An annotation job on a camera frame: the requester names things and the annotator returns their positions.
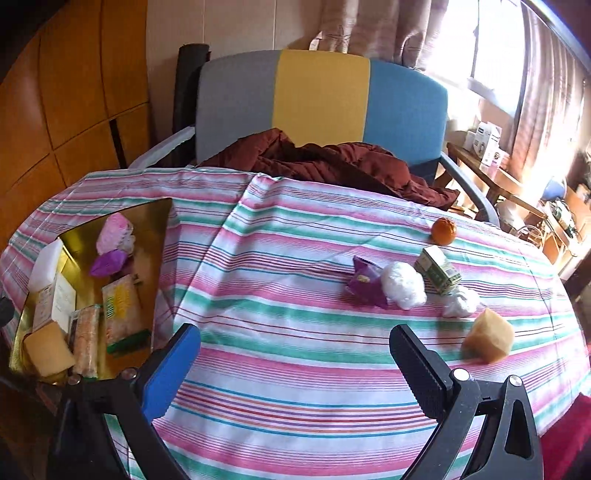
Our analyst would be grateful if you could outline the white plastic bag ball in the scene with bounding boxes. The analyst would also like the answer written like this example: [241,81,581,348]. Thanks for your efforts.
[442,285,481,318]

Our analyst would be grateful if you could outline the green yellow snack packet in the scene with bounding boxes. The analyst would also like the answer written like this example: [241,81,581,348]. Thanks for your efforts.
[102,274,151,355]

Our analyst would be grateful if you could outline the oat bar clear packet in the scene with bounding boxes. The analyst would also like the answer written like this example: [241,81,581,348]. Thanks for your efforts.
[69,304,100,379]

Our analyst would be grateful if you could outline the yellow sponge on table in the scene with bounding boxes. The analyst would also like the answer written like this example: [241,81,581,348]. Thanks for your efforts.
[462,308,514,363]

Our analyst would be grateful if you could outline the gold metal tray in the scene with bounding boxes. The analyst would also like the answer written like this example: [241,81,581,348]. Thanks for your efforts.
[8,198,172,379]

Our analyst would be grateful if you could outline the yellow sponge in tray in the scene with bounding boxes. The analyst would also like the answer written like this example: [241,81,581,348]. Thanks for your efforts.
[23,321,75,378]

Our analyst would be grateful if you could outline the white printed carton box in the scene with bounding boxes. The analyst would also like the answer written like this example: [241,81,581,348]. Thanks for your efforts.
[32,273,76,334]

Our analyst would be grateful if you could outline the purple packet in tray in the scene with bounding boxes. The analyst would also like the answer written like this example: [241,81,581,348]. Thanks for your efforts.
[90,249,128,278]

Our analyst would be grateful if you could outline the pink hair roller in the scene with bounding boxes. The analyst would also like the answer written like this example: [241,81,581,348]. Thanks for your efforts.
[96,212,135,255]

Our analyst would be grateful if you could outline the green white small carton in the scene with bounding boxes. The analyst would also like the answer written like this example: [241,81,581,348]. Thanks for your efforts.
[415,245,461,295]

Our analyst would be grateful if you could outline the purple packet on table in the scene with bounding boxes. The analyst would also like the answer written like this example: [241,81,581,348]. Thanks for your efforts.
[346,256,388,309]

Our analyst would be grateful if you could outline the striped pink green tablecloth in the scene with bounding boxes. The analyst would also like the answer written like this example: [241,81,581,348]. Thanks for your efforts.
[1,168,590,479]

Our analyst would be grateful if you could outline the orange tangerine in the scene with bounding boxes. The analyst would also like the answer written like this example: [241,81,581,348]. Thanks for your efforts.
[431,217,457,246]

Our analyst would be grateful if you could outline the wooden side table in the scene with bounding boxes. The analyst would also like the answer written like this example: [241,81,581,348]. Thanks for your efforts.
[447,142,584,282]

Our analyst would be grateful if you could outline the white boxes on side table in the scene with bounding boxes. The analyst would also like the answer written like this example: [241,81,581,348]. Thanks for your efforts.
[463,121,502,167]

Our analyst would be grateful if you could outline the orange wooden wardrobe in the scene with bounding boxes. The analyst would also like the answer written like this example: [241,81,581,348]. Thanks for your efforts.
[1,1,153,245]

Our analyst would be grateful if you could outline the dark red blanket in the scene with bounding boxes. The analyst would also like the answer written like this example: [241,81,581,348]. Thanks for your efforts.
[201,128,460,211]

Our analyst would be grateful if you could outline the black rolled mat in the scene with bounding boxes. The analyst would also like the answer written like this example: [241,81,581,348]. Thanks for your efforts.
[171,43,212,167]

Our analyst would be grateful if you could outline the grey yellow blue chair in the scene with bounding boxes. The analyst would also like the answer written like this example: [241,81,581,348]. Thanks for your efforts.
[130,50,499,225]

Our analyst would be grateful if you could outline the beige patterned curtain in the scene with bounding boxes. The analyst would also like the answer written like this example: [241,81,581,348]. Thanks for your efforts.
[310,0,449,70]

